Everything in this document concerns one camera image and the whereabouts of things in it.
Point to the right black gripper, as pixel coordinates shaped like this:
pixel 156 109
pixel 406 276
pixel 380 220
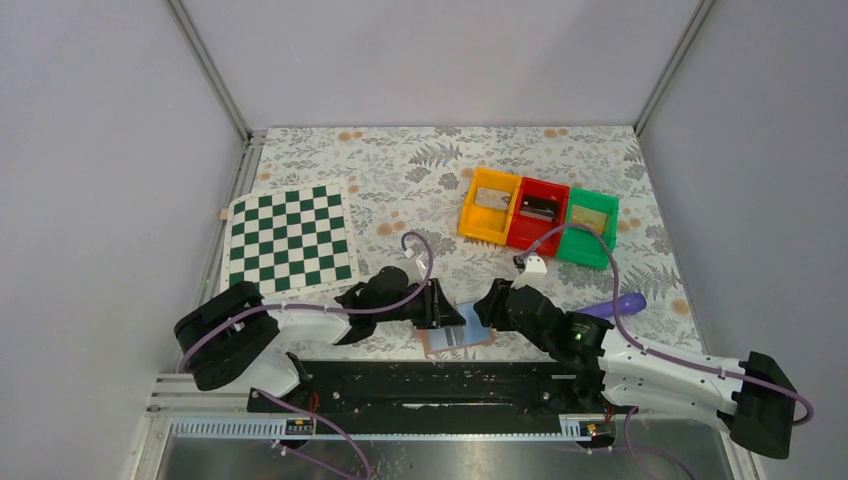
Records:
pixel 501 301

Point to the red plastic bin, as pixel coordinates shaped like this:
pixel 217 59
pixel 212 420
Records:
pixel 524 231

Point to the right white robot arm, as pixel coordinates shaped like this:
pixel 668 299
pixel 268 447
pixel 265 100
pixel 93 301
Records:
pixel 751 400

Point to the yellow plastic bin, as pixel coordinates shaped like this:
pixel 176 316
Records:
pixel 488 207

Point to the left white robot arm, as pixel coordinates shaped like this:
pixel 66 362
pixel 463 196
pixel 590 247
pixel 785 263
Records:
pixel 224 340

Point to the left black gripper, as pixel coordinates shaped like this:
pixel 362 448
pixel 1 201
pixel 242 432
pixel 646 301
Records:
pixel 433 307

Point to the gold card in green bin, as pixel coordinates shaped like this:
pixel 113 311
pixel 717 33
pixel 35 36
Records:
pixel 593 219

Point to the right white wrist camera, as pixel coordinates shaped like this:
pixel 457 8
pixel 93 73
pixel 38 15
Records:
pixel 532 270

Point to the tan leather card holder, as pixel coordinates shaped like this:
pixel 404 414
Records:
pixel 445 339

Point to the green plastic bin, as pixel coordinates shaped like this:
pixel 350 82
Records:
pixel 592 231

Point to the black card in red bin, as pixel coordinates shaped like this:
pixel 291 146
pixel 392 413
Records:
pixel 539 208

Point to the purple marker pen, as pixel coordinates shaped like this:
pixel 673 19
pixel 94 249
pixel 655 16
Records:
pixel 627 304

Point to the green white chessboard mat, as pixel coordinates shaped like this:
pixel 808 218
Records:
pixel 291 241

